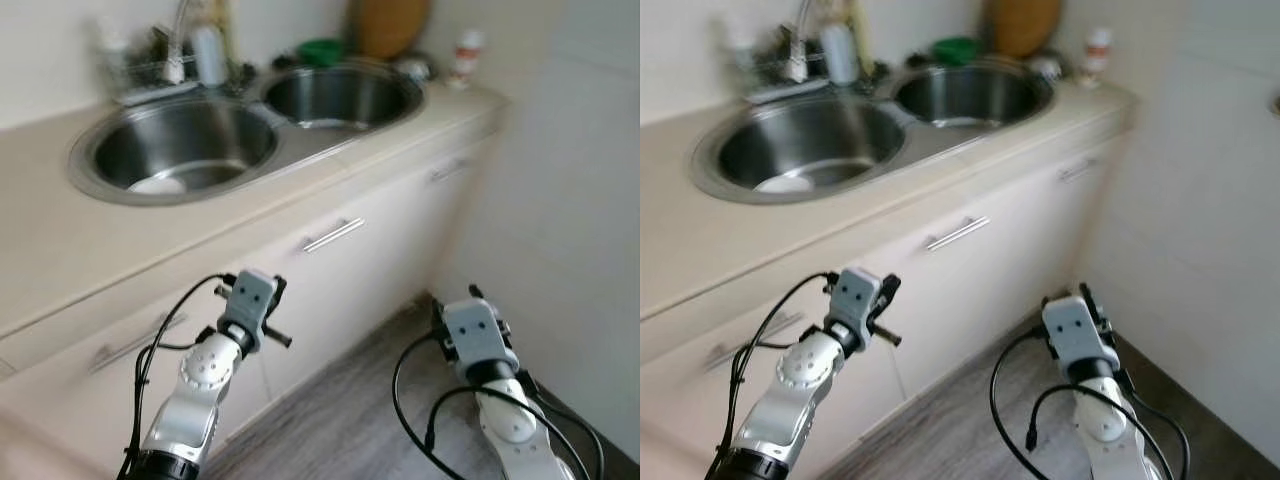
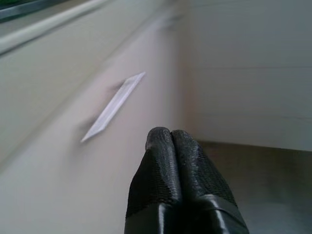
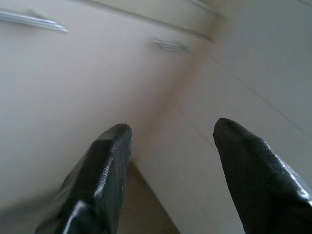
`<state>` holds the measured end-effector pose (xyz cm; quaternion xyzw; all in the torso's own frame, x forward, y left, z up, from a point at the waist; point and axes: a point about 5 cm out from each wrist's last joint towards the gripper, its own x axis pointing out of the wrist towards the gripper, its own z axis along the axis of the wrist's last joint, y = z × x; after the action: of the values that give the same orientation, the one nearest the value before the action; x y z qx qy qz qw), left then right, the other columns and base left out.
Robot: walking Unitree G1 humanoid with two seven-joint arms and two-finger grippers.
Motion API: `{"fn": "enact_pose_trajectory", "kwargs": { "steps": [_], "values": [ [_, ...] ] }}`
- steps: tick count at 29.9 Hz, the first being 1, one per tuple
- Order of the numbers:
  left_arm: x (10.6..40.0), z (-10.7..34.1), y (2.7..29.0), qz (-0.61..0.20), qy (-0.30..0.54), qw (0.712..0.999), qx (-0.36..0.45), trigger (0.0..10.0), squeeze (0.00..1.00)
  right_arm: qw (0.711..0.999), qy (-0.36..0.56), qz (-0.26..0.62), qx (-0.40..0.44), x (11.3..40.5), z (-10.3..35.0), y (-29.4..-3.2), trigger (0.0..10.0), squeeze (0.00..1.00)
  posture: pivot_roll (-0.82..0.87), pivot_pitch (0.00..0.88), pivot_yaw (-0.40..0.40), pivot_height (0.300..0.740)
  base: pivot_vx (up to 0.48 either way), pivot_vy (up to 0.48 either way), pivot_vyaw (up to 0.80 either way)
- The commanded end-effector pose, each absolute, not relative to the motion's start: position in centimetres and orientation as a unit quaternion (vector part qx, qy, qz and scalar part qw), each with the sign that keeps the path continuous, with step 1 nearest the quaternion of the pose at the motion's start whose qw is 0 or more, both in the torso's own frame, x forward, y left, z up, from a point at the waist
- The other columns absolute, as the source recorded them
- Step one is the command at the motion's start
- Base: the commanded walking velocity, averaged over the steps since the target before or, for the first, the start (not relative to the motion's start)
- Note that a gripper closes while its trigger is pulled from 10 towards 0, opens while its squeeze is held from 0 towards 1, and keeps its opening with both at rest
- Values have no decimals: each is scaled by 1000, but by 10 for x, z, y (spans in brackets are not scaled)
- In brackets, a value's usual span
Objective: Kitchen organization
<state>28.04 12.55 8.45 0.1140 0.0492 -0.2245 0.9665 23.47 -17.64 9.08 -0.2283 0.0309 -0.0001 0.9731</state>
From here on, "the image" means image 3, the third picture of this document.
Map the cream kitchen base cabinet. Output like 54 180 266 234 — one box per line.
0 0 220 220

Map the silver cabinet handle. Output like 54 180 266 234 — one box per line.
153 39 188 53
0 8 69 34

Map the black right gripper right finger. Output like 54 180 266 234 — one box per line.
213 118 312 234

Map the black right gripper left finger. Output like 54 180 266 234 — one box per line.
35 123 133 234

